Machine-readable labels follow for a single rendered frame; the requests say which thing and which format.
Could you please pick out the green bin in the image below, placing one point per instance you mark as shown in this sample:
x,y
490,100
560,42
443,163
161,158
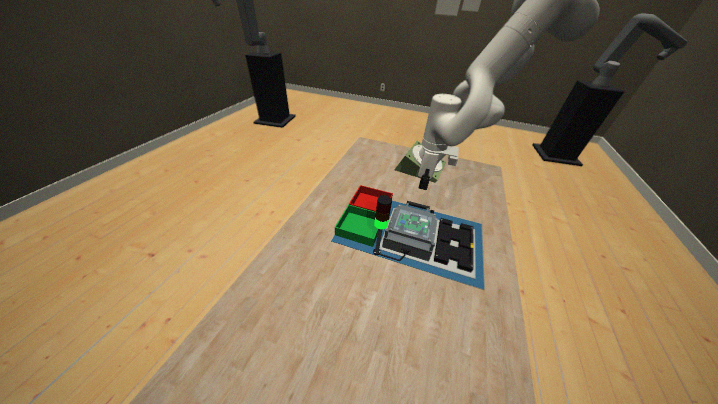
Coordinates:
x,y
357,224

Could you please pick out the red open box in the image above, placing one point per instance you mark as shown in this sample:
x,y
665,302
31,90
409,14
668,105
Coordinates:
x,y
366,197

